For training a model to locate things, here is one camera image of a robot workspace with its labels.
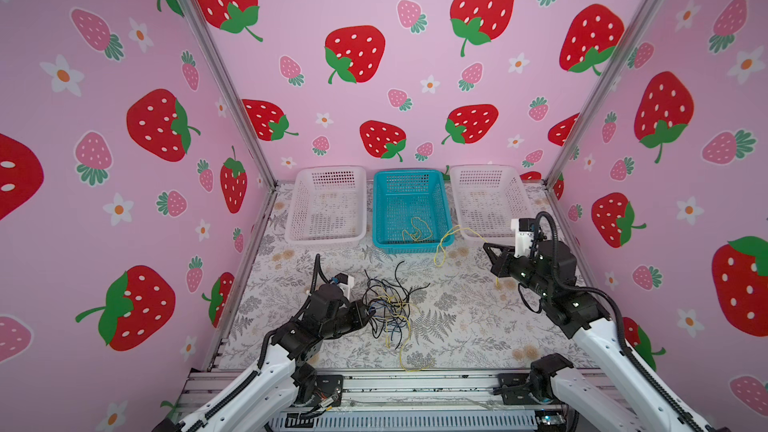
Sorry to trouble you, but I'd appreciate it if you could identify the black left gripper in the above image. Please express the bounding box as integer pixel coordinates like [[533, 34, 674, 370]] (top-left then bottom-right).
[[321, 299, 377, 341]]

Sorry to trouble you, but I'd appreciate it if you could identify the yellow cable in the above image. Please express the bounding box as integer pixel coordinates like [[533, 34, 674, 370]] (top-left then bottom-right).
[[400, 215, 434, 245], [433, 224, 488, 268]]

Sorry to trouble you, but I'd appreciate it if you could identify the cable bundle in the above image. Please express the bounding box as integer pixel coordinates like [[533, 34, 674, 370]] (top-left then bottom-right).
[[359, 260, 432, 373]]

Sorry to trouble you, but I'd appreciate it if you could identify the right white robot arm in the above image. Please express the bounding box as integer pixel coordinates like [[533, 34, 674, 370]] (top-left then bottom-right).
[[483, 212, 713, 431]]

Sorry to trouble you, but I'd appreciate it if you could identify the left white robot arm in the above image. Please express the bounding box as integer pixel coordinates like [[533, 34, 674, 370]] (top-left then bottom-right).
[[154, 257, 372, 431]]

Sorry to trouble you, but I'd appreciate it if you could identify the right white plastic basket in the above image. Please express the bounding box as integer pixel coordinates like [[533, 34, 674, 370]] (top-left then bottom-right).
[[449, 165, 536, 247]]

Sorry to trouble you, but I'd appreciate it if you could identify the white plastic basket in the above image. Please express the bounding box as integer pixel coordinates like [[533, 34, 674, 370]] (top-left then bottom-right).
[[449, 165, 536, 247], [285, 166, 367, 248]]

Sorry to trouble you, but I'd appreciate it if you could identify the teal plastic basket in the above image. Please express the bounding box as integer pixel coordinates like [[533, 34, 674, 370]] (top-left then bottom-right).
[[372, 169, 454, 255]]

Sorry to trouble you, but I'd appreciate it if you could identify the left white plastic basket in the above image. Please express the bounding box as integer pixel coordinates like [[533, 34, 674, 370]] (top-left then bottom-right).
[[285, 166, 367, 248]]

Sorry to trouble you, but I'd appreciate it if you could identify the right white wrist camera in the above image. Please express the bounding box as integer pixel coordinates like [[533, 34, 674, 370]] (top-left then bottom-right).
[[511, 218, 546, 258]]

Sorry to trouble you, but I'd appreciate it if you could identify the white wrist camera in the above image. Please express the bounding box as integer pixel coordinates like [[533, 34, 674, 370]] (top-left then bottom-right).
[[330, 273, 355, 301], [511, 218, 546, 258]]

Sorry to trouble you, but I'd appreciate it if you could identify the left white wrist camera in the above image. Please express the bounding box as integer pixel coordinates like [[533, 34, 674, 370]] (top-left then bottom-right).
[[330, 273, 355, 301]]

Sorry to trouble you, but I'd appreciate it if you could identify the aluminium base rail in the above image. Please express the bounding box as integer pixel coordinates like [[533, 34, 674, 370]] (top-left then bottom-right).
[[179, 368, 661, 432]]

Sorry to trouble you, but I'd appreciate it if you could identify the right aluminium corner post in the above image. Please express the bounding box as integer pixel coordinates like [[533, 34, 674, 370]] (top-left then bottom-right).
[[543, 0, 664, 192]]

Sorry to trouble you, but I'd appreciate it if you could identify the aluminium corner post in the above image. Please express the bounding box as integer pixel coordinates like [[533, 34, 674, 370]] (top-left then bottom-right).
[[178, 0, 278, 190], [543, 0, 664, 192]]

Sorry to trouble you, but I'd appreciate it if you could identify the left aluminium corner post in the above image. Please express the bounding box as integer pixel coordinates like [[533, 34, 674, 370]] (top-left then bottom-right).
[[178, 0, 278, 190]]

